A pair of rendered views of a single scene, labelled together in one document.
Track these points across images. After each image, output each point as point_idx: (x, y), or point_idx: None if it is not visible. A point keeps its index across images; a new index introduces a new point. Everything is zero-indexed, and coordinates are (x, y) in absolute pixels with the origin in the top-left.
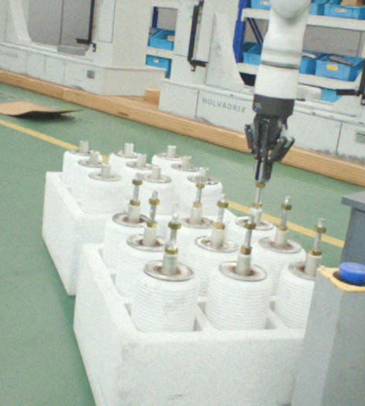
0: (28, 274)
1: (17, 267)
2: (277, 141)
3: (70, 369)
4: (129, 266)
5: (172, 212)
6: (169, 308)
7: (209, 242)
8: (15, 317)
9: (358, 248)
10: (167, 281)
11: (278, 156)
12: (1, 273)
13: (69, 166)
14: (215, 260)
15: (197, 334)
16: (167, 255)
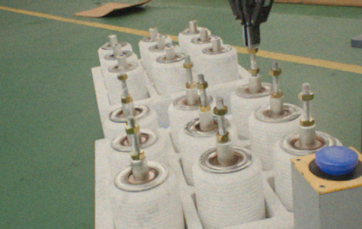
0: (84, 163)
1: (76, 157)
2: (255, 1)
3: None
4: (115, 169)
5: None
6: (143, 220)
7: (199, 125)
8: (62, 211)
9: None
10: (135, 191)
11: (261, 17)
12: (61, 166)
13: None
14: (203, 146)
15: None
16: (132, 162)
